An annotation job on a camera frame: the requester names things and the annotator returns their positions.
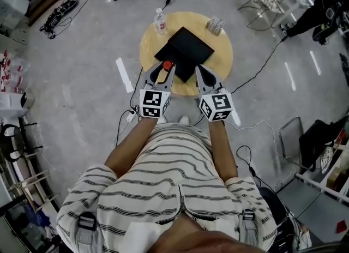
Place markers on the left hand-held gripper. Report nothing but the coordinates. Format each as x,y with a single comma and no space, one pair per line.
152,102

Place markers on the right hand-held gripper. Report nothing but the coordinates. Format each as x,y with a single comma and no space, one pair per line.
218,104

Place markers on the small red-capped bottle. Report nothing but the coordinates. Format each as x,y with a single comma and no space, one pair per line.
167,65

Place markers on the black square box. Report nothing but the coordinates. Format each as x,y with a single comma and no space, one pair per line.
188,48

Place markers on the person's left forearm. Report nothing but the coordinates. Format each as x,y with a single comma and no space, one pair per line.
131,151

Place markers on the person's right forearm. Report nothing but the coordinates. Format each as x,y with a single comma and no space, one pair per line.
222,151

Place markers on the small pale card box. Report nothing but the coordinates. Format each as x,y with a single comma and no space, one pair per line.
215,25

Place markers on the round wooden side table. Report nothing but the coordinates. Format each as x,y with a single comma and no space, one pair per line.
221,53

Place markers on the long white flat strip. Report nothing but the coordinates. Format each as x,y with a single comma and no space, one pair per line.
124,74

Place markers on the person's white shoe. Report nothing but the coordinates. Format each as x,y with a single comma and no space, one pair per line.
185,119

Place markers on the white power strip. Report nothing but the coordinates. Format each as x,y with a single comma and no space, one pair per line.
130,115

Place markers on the clear plastic water bottle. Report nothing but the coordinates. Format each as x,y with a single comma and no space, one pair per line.
161,21

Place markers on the person's striped cream shirt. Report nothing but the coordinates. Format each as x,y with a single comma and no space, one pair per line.
169,181

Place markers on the black bag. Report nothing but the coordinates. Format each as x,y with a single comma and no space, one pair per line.
316,143

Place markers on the black round metal stool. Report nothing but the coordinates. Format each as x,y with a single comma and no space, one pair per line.
12,143

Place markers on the chrome frame chair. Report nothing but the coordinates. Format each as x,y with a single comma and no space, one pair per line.
286,143

